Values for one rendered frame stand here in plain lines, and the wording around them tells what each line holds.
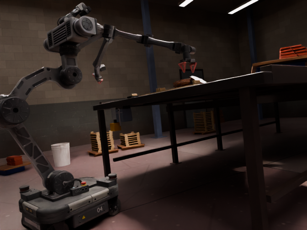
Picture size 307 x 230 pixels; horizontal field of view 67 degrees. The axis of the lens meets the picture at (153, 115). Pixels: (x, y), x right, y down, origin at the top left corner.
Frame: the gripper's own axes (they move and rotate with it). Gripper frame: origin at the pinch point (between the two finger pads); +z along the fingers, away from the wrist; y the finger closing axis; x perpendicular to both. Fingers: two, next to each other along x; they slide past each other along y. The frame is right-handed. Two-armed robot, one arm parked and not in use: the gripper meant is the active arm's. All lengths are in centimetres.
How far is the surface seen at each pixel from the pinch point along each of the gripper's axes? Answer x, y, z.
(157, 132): 385, 267, 88
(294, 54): -49, 67, -4
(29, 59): 544, 2, -143
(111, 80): 511, 213, -81
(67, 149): 289, -9, 75
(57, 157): 291, -26, 86
